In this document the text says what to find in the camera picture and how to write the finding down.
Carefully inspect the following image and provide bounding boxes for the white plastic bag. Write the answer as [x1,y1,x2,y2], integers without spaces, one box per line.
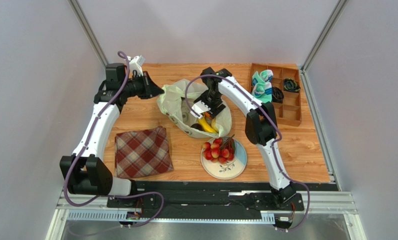
[157,79,232,139]

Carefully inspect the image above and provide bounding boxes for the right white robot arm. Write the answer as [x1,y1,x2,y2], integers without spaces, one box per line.
[189,67,296,208]

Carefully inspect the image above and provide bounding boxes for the black green coiled cable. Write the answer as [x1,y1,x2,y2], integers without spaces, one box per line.
[283,78,301,93]

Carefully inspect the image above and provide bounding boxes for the wrist white camera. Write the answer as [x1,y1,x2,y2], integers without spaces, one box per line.
[190,101,211,119]
[127,55,145,78]

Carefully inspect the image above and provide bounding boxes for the red plaid cloth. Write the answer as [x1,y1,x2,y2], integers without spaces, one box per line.
[114,126,174,179]

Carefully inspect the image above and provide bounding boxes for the blue and cream plate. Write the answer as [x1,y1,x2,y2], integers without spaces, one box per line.
[200,139,247,180]

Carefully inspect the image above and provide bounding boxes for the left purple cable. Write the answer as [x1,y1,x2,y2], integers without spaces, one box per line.
[63,50,165,229]

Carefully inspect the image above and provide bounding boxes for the yellow fake banana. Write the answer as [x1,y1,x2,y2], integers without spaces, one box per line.
[197,116,218,134]

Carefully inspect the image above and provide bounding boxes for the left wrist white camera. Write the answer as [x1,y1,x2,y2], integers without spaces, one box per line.
[127,55,145,78]

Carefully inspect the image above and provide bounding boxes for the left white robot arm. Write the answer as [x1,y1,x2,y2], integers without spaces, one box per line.
[59,61,164,196]

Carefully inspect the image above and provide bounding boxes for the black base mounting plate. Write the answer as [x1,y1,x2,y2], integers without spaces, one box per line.
[102,181,337,221]

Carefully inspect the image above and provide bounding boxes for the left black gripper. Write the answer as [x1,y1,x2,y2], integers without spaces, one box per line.
[121,71,164,100]

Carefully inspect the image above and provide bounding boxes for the aluminium frame rail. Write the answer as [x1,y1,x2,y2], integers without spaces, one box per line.
[46,190,366,240]

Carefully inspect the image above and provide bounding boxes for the brown wooden organizer tray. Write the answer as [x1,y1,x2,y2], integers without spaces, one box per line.
[249,63,302,127]

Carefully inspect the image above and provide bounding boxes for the red fake strawberry bunch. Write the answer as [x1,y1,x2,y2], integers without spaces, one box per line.
[201,134,236,165]

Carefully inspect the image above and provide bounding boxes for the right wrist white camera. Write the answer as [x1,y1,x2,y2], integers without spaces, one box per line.
[190,101,211,119]

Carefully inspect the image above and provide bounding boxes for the orange fake fruit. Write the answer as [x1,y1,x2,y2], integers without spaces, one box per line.
[203,112,214,120]

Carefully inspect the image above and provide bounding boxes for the dark fake plum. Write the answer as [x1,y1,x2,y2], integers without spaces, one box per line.
[190,123,204,131]

